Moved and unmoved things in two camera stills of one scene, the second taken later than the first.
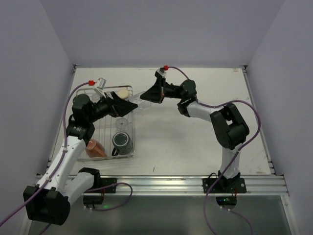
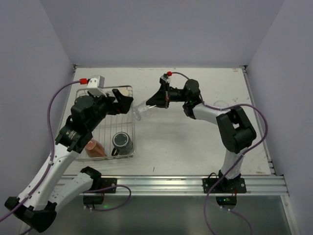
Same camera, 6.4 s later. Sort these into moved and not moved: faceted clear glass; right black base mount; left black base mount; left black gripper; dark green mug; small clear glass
Moved: small clear glass; faceted clear glass
Not moved: right black base mount; left black gripper; dark green mug; left black base mount
